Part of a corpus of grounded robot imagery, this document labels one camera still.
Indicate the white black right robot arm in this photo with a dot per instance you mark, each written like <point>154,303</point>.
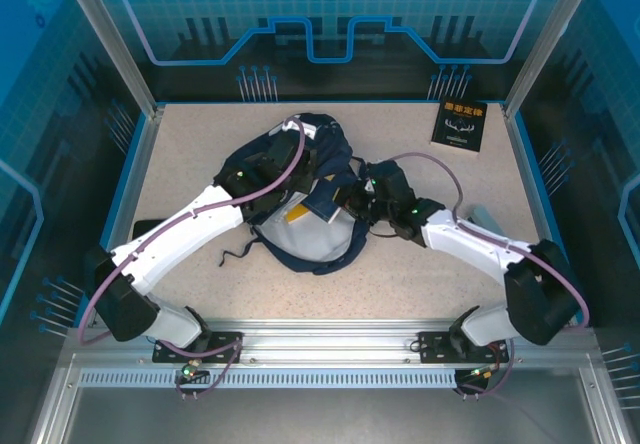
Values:
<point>465,244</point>

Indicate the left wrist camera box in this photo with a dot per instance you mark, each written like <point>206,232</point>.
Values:
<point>282,150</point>

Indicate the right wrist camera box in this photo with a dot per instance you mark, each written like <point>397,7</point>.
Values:
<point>395,176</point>

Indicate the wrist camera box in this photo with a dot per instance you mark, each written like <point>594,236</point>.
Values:
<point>282,150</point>
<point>395,176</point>

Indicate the aluminium mounting rail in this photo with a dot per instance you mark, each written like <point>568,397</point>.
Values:
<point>325,336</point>

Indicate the aluminium frame post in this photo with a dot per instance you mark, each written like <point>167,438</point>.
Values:
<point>550,39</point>
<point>107,39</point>

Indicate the grey blue case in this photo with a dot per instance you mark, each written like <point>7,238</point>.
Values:
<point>482,216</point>

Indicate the black book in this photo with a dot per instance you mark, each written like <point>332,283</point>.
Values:
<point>460,124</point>

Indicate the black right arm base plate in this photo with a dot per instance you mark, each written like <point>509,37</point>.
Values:
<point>435,346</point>

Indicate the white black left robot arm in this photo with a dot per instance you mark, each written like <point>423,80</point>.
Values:
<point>190,224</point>

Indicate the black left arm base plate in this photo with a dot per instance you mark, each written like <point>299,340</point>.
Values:
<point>220,346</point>

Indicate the navy blue backpack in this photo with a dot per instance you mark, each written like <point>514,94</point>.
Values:
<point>310,249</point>

